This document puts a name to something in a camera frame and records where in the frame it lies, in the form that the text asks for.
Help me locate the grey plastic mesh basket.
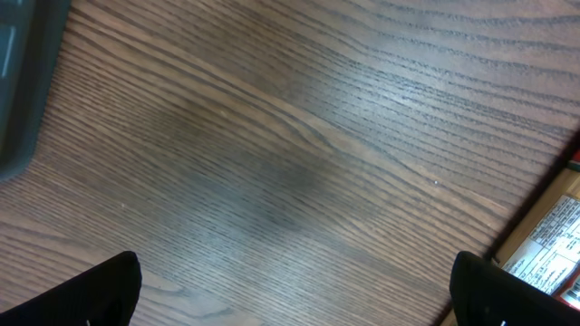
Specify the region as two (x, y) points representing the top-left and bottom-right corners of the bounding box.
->
(1, 0), (71, 181)

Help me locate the orange noodle packet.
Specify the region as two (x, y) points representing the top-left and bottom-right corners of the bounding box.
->
(441, 149), (580, 326)

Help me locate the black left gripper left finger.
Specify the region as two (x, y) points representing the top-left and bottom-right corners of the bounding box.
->
(1, 251), (142, 326)

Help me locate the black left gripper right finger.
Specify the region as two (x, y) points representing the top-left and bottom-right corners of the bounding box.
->
(449, 251), (579, 326)

